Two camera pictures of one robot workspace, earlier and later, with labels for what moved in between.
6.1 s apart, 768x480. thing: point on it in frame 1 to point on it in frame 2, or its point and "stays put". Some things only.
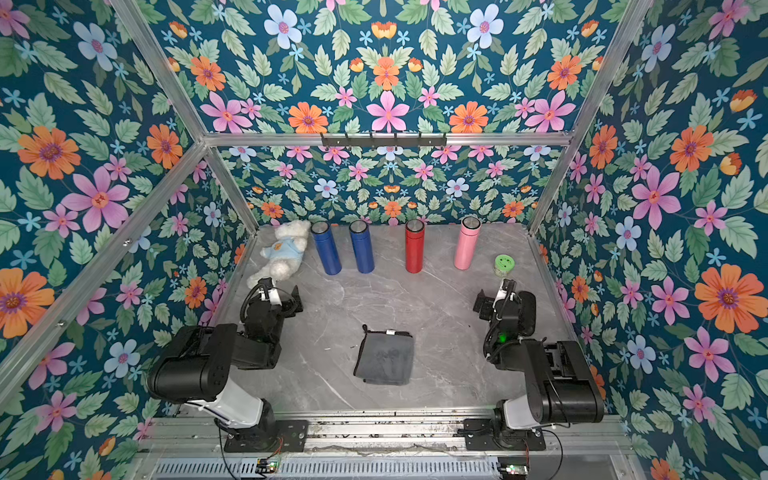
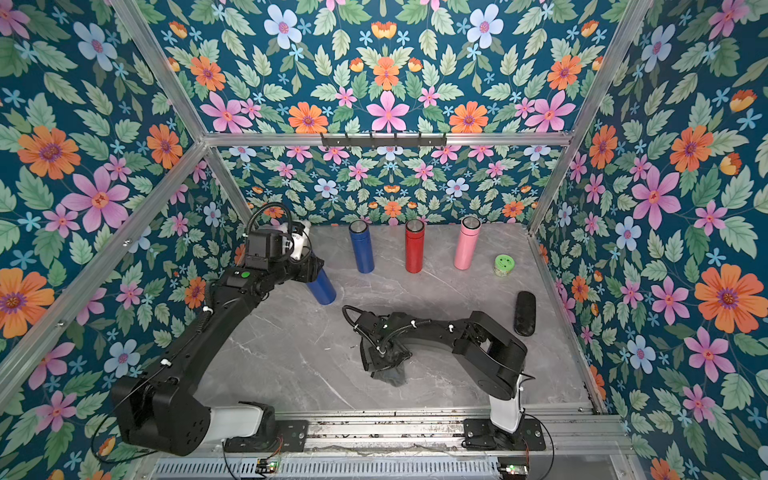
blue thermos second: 363,246 stays put
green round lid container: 503,264 stays put
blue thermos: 327,247 to 323,288
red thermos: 414,246 stays put
